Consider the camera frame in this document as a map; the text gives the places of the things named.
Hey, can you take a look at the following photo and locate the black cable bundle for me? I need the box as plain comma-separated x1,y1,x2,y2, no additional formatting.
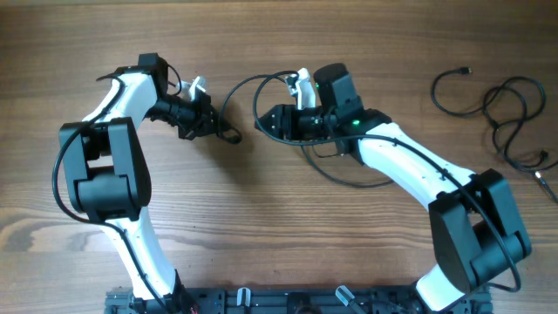
216,73,396,189

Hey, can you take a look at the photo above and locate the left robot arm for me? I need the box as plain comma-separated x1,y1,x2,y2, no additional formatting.
52,53,219,313

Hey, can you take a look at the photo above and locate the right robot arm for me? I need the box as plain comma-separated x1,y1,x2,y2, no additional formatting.
255,63,532,313

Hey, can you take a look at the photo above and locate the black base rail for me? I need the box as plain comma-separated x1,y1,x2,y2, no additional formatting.
104,285,493,314

